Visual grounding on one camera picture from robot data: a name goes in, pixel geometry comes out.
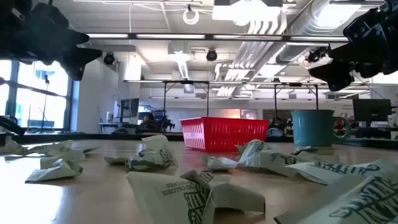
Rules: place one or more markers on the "black wide computer monitor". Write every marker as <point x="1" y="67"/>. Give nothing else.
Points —
<point x="371" y="110"/>

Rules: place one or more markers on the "red plastic slotted basket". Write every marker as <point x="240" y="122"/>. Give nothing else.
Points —
<point x="224" y="133"/>

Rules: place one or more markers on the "black slanted strut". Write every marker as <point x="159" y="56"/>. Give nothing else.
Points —
<point x="11" y="124"/>

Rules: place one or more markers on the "blue rounded object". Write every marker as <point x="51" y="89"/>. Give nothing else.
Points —
<point x="275" y="133"/>

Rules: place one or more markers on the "teal ceramic mug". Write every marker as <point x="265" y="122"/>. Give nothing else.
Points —
<point x="312" y="127"/>

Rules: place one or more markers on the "white finned ceiling light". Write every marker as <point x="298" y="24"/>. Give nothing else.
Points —
<point x="245" y="11"/>

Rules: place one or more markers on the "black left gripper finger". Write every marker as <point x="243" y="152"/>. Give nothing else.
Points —
<point x="76" y="37"/>
<point x="81" y="59"/>

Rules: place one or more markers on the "folded white green sweetener packet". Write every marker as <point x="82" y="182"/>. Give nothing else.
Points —
<point x="236" y="194"/>

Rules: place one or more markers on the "black metal workstation frame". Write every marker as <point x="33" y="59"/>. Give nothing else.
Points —
<point x="186" y="82"/>
<point x="295" y="84"/>

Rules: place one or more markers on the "background blue black robot arm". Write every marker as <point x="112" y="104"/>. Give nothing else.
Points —
<point x="164" y="123"/>

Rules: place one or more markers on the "black ceiling spotlight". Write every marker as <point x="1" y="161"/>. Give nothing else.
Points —
<point x="211" y="55"/>
<point x="109" y="58"/>

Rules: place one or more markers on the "silver ventilation duct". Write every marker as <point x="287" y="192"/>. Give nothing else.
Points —
<point x="311" y="21"/>

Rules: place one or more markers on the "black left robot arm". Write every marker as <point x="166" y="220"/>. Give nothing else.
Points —
<point x="9" y="5"/>

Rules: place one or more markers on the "white green sweetener packet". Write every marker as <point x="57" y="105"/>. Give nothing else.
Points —
<point x="115" y="160"/>
<point x="253" y="152"/>
<point x="62" y="158"/>
<point x="236" y="194"/>
<point x="280" y="161"/>
<point x="138" y="162"/>
<point x="335" y="171"/>
<point x="9" y="147"/>
<point x="161" y="147"/>
<point x="357" y="202"/>
<point x="56" y="171"/>
<point x="155" y="193"/>
<point x="219" y="163"/>
<point x="56" y="147"/>
<point x="314" y="155"/>

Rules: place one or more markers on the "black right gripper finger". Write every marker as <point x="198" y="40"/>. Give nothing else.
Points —
<point x="353" y="52"/>
<point x="334" y="74"/>

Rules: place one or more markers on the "black computer monitor on arm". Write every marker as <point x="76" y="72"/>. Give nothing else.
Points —
<point x="130" y="109"/>

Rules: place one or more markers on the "person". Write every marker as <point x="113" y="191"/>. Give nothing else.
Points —
<point x="147" y="120"/>

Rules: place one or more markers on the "black table edge rail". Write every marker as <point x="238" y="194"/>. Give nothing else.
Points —
<point x="93" y="137"/>

